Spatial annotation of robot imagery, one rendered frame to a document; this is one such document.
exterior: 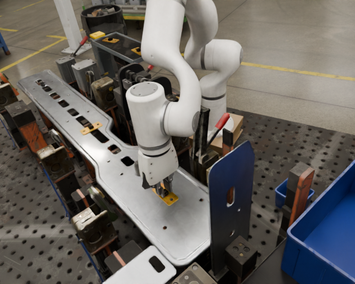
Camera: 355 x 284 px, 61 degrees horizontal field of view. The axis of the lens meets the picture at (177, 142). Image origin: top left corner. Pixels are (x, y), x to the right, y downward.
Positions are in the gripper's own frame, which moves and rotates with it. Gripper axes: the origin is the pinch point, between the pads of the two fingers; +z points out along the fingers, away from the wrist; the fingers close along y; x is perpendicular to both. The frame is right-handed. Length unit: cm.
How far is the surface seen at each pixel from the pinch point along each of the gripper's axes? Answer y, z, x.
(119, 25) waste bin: -139, 47, -273
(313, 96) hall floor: -225, 103, -71
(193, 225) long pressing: 1.1, 3.0, 13.4
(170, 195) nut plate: -0.7, 2.7, 1.6
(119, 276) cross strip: 22.7, 3.1, 11.8
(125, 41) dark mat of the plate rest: -37, -13, -74
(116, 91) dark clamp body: -16, -5, -50
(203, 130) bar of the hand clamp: -14.6, -12.9, 1.7
